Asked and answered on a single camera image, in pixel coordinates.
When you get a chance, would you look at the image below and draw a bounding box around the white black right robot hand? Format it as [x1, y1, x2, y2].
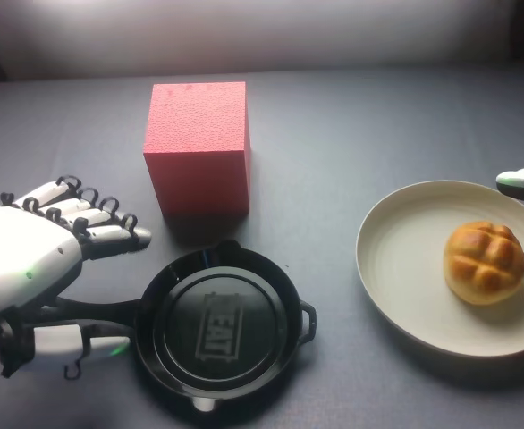
[495, 155, 524, 282]

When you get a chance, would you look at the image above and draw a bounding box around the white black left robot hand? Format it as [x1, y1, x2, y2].
[0, 176, 153, 380]

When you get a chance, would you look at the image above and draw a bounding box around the black cast iron pan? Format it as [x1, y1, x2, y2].
[42, 240, 316, 401]

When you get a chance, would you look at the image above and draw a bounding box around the golden bread bun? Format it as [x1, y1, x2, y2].
[443, 221, 524, 307]

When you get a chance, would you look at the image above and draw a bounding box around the white round plate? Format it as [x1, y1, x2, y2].
[355, 180, 524, 358]

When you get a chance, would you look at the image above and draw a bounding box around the red foam cube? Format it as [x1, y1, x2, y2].
[142, 81, 252, 221]

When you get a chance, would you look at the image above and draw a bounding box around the grey table cloth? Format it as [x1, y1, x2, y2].
[0, 66, 524, 429]

